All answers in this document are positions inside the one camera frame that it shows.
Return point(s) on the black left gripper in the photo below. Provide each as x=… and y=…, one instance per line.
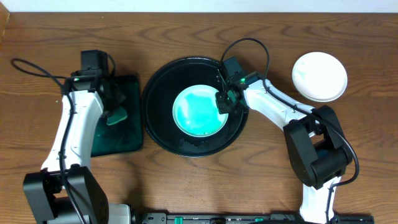
x=111, y=104

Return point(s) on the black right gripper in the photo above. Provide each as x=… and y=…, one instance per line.
x=219, y=96

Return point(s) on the green yellow scrub sponge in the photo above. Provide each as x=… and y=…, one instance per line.
x=117, y=116

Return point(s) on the pale green plate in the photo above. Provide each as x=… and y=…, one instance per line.
x=195, y=111

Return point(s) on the white plate smeared green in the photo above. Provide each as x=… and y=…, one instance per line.
x=319, y=76

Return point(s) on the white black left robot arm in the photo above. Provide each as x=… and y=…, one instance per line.
x=65, y=190

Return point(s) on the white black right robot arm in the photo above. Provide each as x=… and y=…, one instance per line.
x=318, y=150

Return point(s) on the dark green rectangular tray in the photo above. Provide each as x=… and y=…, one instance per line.
x=127, y=135

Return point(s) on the round black tray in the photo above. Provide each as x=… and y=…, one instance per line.
x=158, y=99

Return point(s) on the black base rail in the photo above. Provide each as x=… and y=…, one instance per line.
x=163, y=218

